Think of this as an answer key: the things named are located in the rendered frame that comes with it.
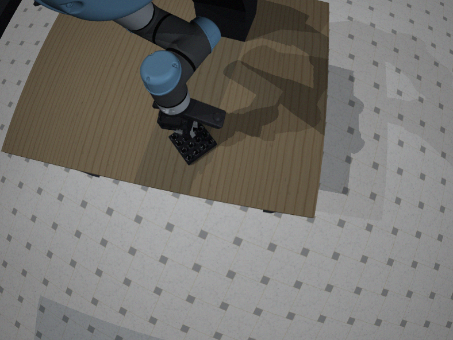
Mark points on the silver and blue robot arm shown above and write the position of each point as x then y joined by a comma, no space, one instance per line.
164,73

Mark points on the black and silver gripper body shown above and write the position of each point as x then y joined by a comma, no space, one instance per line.
168,122

